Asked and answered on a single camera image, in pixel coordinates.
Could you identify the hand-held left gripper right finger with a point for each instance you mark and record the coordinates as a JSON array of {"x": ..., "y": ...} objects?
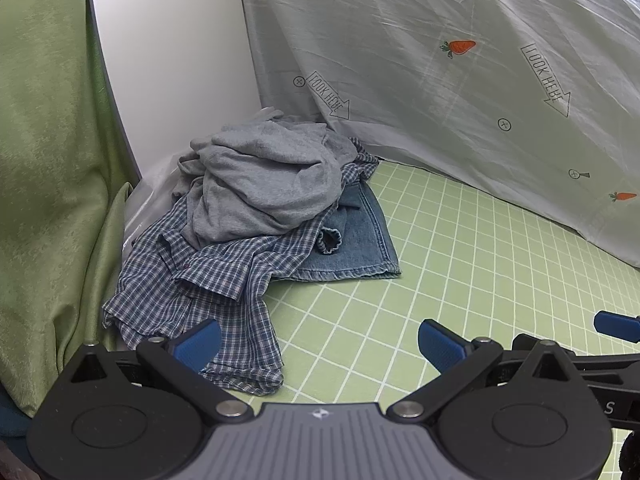
[{"x": 442, "y": 345}]

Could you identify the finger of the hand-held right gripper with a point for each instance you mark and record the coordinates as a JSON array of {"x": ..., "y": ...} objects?
[
  {"x": 607, "y": 365},
  {"x": 612, "y": 325}
]

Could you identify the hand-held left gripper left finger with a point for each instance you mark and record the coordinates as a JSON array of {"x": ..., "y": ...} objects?
[{"x": 197, "y": 345}]

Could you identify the grey zip hoodie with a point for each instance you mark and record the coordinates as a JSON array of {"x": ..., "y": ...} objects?
[{"x": 265, "y": 180}]

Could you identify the blue plaid shirt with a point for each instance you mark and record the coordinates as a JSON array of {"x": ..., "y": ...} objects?
[{"x": 200, "y": 280}]

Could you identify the blue denim garment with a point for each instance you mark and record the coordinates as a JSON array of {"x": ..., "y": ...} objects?
[{"x": 360, "y": 240}]

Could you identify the clear plastic sheet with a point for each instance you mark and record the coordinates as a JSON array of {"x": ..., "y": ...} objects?
[{"x": 150, "y": 200}]

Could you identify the dark blue cloth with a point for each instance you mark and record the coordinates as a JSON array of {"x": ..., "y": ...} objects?
[{"x": 12, "y": 417}]

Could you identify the green curtain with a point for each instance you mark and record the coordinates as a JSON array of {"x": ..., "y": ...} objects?
[{"x": 45, "y": 160}]

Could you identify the white carrot printed sheet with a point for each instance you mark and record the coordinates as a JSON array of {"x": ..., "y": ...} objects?
[{"x": 400, "y": 85}]

